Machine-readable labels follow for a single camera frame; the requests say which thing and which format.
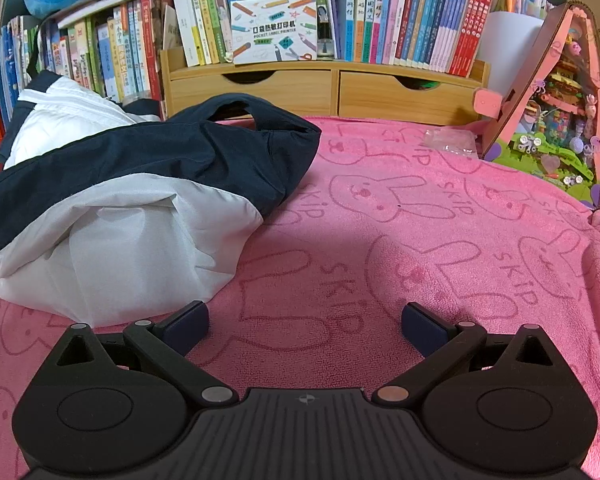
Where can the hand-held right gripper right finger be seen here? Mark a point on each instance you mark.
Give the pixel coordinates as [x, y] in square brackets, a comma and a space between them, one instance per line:
[420, 329]

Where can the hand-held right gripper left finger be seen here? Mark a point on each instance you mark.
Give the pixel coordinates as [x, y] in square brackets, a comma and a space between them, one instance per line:
[190, 326]

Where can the navy and white jacket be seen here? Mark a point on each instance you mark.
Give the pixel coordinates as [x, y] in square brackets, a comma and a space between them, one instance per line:
[130, 160]

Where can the pink rabbit-print blanket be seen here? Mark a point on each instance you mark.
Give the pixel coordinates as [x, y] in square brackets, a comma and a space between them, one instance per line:
[380, 240]

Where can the clear plastic bag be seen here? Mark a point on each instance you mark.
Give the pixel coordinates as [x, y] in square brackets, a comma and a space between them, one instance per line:
[450, 141]

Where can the wooden drawer organizer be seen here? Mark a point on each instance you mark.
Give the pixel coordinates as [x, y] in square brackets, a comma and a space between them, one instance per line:
[280, 90]

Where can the pink toy dollhouse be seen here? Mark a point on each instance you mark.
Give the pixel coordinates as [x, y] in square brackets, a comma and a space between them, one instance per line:
[555, 110]

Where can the white paper sheet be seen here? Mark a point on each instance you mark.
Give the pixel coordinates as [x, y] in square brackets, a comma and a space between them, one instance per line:
[505, 50]

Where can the white box with pencil print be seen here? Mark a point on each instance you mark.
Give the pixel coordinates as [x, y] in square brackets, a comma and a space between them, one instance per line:
[272, 30]

